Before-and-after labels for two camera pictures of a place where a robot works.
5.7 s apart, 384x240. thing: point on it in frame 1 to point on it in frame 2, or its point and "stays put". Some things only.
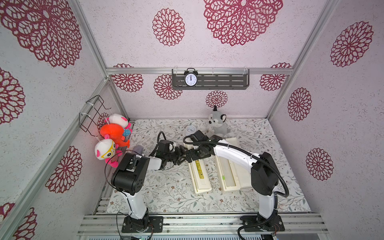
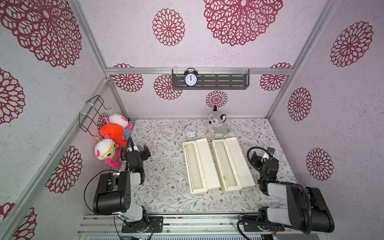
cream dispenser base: (234, 176) stays put
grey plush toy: (216, 125) stays put
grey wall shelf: (226, 79) stays put
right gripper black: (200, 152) to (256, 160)
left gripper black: (180, 157) to (145, 155)
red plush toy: (115, 132) stays put
